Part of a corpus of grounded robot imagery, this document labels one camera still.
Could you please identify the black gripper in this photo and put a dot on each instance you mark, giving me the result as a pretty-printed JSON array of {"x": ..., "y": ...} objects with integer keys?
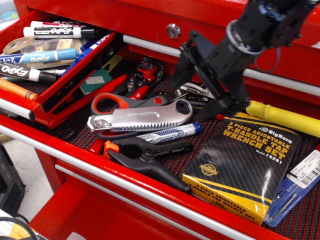
[{"x": 220, "y": 67}]

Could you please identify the silver box cutter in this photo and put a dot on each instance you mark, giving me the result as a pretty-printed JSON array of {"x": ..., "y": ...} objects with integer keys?
[{"x": 142, "y": 119}]

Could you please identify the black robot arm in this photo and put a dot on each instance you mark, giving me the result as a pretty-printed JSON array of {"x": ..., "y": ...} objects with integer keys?
[{"x": 265, "y": 24}]

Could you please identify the silver drawer lock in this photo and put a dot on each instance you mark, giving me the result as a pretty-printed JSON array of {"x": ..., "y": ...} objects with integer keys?
[{"x": 173, "y": 31}]

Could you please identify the black yellow tap wrench box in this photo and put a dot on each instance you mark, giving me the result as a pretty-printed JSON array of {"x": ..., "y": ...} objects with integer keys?
[{"x": 241, "y": 166}]

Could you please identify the large red open drawer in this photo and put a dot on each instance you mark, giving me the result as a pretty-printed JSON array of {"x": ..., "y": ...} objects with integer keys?
[{"x": 206, "y": 219}]

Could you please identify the small red open drawer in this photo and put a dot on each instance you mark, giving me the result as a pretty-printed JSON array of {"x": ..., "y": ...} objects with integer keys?
[{"x": 56, "y": 102}]

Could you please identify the blue capped white marker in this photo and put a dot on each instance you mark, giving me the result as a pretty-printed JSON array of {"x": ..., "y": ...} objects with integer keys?
[{"x": 171, "y": 133}]

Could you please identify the black spring clamp orange tips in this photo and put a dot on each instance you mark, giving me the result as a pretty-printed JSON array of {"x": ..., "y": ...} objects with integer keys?
[{"x": 144, "y": 157}]

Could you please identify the green card package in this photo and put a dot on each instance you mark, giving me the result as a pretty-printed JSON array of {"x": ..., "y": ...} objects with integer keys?
[{"x": 94, "y": 81}]

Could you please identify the red and grey scissors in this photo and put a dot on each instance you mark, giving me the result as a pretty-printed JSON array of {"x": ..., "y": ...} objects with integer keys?
[{"x": 125, "y": 103}]

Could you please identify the red metal tool chest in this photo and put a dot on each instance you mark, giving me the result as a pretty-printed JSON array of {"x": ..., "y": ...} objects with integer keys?
[{"x": 83, "y": 206}]

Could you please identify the blue drill bit package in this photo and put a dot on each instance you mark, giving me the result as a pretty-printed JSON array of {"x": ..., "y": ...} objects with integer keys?
[{"x": 295, "y": 186}]

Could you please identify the black expo marker top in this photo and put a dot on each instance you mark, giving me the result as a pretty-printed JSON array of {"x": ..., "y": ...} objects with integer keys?
[{"x": 59, "y": 32}]

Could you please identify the black expo marker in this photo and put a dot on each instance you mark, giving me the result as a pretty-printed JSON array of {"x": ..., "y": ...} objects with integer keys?
[
  {"x": 59, "y": 32},
  {"x": 26, "y": 73}
]

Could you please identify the clear plastic bag of parts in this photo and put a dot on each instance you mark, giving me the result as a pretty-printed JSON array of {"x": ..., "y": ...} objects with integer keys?
[{"x": 44, "y": 45}]

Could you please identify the red expo marker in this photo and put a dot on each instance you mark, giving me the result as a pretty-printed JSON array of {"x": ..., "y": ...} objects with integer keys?
[{"x": 41, "y": 24}]

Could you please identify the light blue expo marker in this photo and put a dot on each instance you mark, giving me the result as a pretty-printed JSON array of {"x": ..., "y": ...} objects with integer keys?
[{"x": 41, "y": 57}]

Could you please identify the black expo marker lower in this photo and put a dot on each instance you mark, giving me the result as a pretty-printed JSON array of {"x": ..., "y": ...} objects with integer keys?
[{"x": 26, "y": 73}]

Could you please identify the orange crayon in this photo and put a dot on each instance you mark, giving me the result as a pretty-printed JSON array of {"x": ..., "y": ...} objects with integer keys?
[{"x": 13, "y": 88}]

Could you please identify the tan rubber band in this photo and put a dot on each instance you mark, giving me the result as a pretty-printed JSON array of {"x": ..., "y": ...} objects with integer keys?
[{"x": 18, "y": 44}]

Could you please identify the black crate on floor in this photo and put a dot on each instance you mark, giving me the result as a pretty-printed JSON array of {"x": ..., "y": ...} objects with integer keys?
[{"x": 12, "y": 188}]

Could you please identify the black wire gauge crimper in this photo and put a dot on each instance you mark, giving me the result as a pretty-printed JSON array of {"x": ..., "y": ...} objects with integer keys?
[{"x": 198, "y": 102}]

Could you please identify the red handled wire stripper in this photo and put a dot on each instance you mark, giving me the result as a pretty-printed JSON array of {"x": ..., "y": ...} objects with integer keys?
[{"x": 137, "y": 83}]

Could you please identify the yellow handled tin snips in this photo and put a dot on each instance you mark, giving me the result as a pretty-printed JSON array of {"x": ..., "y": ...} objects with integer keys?
[{"x": 289, "y": 119}]

